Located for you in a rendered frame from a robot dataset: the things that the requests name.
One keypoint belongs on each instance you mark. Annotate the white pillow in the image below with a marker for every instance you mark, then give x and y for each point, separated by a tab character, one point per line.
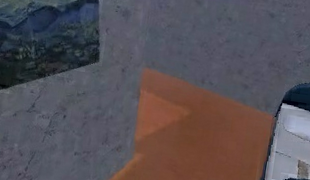
305	127

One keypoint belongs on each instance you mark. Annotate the blue landscape wall painting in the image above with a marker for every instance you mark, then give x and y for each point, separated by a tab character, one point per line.
31	23

